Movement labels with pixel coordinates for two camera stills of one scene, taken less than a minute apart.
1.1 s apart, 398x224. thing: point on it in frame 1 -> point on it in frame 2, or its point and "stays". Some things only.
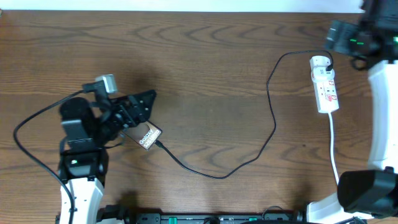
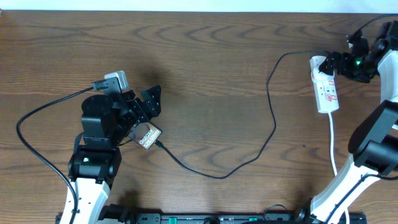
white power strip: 325,89 stays
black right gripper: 343,45 -> 333,59
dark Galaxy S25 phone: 146,133 stays
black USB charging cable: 271,104 stays
